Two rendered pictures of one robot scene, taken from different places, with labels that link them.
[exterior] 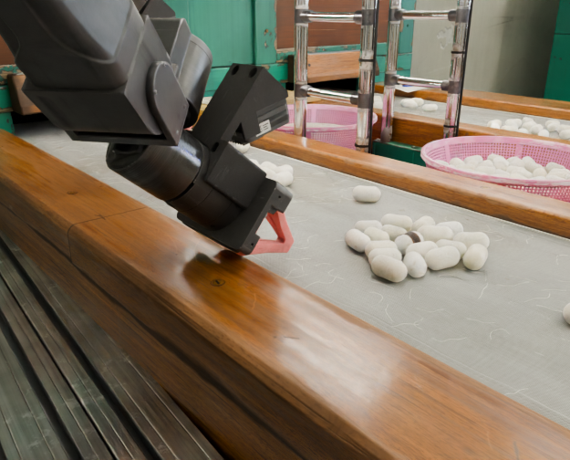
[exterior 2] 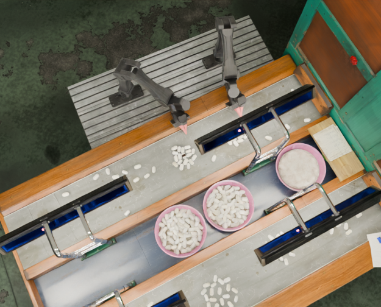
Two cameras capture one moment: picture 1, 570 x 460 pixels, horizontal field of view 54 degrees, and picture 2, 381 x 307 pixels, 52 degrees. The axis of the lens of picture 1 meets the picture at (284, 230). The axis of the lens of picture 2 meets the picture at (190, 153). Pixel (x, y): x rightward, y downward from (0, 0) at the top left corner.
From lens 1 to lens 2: 2.04 m
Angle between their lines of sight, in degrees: 72
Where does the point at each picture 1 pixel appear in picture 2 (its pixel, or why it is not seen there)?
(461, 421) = (134, 138)
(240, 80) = (180, 114)
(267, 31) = (373, 155)
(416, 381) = (141, 137)
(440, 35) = not seen: outside the picture
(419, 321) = (160, 147)
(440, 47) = not seen: outside the picture
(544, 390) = (142, 155)
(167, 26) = (178, 101)
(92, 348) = not seen: hidden behind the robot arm
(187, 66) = (178, 106)
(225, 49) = (359, 136)
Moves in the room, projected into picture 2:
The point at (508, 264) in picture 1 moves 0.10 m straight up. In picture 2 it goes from (174, 171) to (174, 167)
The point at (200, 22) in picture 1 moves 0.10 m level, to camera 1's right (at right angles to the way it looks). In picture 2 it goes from (356, 121) to (354, 139)
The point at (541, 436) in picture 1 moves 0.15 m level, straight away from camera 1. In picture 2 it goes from (130, 144) to (150, 162)
